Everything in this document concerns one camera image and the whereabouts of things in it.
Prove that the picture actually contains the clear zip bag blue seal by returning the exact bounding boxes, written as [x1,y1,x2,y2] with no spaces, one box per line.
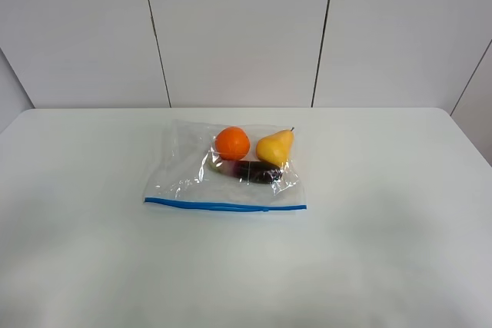
[143,121,307,213]

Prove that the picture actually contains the orange fruit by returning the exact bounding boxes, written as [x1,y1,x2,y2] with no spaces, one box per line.
[214,127,251,161]

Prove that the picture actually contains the purple eggplant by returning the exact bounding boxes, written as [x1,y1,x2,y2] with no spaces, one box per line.
[208,159,282,184]

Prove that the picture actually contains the yellow pear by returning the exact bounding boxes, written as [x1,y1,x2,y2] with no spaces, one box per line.
[255,128,294,168]

